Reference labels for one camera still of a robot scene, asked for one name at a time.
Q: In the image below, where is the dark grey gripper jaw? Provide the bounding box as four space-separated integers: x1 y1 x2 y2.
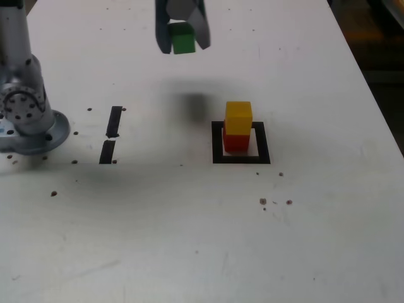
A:
154 0 175 56

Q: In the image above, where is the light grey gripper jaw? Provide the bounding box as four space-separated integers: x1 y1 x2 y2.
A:
187 0 211 51

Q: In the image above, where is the green cube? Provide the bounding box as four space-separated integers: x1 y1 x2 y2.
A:
168 21 198 56

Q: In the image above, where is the yellow cube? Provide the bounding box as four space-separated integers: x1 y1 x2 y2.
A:
224 100 254 136

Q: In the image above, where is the red cube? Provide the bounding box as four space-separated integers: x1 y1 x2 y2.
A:
222 127 252 153

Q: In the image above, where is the black tape square outline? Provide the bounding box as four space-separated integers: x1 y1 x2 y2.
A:
211 121 272 165

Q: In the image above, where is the black tape strip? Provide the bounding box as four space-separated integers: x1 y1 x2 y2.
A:
98 105 124 165

